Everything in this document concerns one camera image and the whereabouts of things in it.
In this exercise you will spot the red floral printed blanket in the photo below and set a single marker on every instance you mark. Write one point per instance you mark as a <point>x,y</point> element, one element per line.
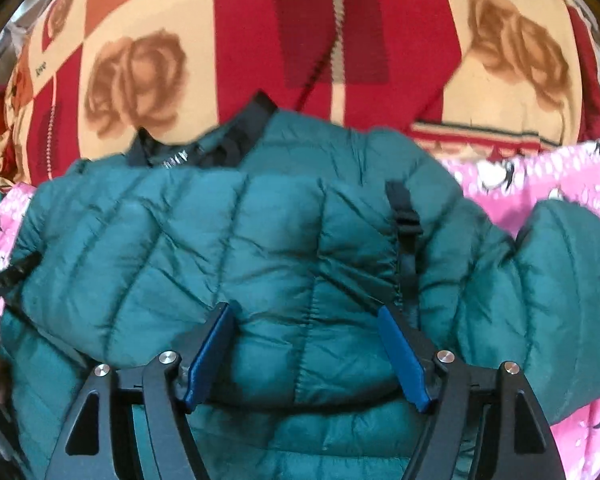
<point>390,35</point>

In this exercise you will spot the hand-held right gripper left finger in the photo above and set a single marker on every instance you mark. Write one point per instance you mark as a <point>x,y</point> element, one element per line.
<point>207,360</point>

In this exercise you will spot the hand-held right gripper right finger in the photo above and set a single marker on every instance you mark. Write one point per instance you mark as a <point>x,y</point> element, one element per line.
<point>405,360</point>

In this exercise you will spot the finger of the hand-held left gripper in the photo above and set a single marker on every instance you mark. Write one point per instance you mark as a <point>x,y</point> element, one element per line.
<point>10,276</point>

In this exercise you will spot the gold and red patterned cloth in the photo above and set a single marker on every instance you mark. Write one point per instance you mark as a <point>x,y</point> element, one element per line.
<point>5,135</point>

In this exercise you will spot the pink penguin printed blanket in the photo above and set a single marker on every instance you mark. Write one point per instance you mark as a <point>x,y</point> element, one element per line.
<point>555,175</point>

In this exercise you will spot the teal quilted puffer jacket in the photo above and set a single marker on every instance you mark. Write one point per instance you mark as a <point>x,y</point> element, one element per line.
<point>280,240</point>

